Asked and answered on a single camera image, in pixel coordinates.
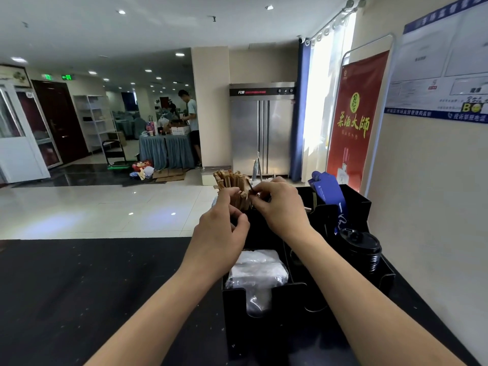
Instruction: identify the blue window curtain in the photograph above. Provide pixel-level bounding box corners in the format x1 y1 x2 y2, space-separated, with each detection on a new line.
288 40 312 182

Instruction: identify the person's right hand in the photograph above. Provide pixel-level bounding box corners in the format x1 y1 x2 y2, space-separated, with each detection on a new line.
250 176 315 247

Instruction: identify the person's right forearm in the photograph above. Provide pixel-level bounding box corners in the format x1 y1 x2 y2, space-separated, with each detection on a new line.
286 227 468 366

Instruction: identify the white window curtain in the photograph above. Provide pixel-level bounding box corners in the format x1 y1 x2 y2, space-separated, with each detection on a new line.
301 13 358 184

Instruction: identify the black trolley cart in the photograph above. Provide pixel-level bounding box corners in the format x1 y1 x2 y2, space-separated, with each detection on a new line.
101 133 131 170

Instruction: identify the dark brown door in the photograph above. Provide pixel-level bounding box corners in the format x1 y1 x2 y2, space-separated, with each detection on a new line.
32 78 90 166

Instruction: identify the white door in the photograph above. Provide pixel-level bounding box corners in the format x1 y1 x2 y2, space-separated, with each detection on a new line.
0 80 52 184

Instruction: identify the white box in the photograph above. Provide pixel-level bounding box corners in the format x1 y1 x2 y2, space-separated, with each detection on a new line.
200 168 218 188

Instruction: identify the person's left forearm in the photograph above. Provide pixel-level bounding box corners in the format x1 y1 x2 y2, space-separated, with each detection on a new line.
84 266 230 366

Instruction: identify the blue plastic chair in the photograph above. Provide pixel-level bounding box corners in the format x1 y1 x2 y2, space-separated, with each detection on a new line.
309 171 346 214

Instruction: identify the black acrylic organizer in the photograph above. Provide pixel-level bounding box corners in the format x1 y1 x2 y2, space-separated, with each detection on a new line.
221 182 398 361

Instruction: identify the white wall poster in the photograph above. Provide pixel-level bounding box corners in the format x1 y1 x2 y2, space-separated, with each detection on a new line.
383 0 488 124

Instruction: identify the bundle of brown wrapped sticks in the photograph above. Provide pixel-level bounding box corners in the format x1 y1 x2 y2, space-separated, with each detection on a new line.
212 170 254 212

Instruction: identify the stainless steel refrigerator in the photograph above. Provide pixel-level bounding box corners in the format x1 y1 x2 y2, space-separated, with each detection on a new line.
229 81 297 178

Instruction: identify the red banner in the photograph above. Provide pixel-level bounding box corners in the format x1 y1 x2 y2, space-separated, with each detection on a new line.
326 34 395 197

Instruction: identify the white shelving unit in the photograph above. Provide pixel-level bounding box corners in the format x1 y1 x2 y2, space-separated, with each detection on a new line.
74 94 117 153

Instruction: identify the person's left hand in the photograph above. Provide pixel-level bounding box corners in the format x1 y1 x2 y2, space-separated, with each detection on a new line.
179 187 251 285

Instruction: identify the blue skirted table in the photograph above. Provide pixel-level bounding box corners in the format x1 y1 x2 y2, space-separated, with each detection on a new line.
139 133 197 170

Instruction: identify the plastic wrapped white pack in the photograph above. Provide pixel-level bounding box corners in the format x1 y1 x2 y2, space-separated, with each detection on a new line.
225 249 291 316

